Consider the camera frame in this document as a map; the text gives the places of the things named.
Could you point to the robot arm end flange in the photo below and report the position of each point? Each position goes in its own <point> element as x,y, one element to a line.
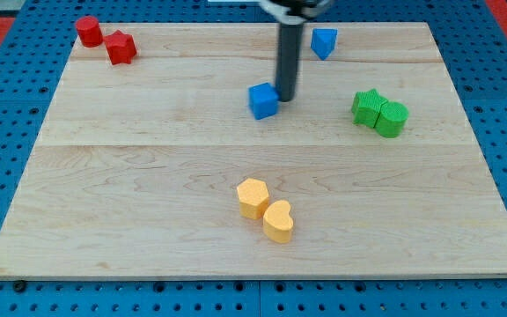
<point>295,12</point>

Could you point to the blue triangle block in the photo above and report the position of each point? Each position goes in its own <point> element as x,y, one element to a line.
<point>323,42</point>

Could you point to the yellow hexagon block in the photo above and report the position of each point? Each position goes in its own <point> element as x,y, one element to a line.
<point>253,198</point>

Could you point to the blue cube block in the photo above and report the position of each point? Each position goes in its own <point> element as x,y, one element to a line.
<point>263,100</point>

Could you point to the yellow heart block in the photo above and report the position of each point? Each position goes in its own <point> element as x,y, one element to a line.
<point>277,223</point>

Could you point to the wooden board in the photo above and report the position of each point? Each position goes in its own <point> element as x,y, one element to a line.
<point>134,172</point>

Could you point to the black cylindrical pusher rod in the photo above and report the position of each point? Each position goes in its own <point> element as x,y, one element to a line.
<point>289,44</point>

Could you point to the green star block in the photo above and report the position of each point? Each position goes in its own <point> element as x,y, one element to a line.
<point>366,107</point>

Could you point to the green cylinder block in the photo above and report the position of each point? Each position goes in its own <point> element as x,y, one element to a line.
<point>391,119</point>

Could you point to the red star block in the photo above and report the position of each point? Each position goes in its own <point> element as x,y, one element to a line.
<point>120,47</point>

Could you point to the red cylinder block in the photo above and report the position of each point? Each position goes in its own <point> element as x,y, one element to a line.
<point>89,32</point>

